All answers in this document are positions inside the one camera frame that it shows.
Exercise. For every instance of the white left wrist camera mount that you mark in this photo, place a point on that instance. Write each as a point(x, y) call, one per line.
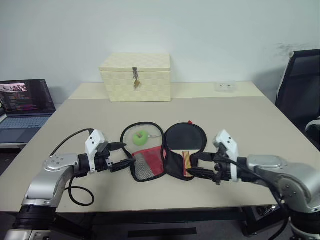
point(93, 142)

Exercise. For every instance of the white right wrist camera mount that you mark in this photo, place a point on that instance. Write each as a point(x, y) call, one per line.
point(228, 143)

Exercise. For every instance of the small clear plastic box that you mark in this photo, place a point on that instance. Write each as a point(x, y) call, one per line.
point(225, 86)

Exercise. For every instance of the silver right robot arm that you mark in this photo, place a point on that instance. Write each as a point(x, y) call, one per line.
point(287, 180)

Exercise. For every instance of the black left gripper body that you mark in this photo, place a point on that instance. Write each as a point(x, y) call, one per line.
point(103, 160)

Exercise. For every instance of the black office chair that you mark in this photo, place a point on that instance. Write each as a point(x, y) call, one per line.
point(297, 90)

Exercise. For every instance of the open blue laptop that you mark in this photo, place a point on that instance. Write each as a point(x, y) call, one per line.
point(22, 122)

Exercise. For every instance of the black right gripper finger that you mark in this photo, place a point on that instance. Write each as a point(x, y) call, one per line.
point(202, 173)
point(206, 157)

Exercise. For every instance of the cream woven lidded box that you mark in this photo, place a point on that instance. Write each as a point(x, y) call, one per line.
point(140, 87)

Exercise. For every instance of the black table tennis paddle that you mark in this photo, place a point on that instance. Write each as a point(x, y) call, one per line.
point(183, 137)

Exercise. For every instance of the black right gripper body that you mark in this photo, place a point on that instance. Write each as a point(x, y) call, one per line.
point(222, 170)

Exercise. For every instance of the white side table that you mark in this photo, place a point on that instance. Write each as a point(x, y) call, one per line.
point(12, 146)

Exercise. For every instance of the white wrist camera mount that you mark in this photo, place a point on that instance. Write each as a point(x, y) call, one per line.
point(228, 143)
point(93, 142)

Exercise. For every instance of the black table frame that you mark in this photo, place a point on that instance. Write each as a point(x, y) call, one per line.
point(150, 216)

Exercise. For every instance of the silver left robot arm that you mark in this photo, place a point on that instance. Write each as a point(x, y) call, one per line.
point(50, 180)

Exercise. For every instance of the small brass padlock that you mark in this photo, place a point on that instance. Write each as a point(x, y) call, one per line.
point(136, 84)

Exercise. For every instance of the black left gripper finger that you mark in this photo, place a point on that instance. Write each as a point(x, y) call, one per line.
point(122, 163)
point(117, 145)

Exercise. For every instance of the black zippered paddle case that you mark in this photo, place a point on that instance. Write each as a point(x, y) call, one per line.
point(175, 165)

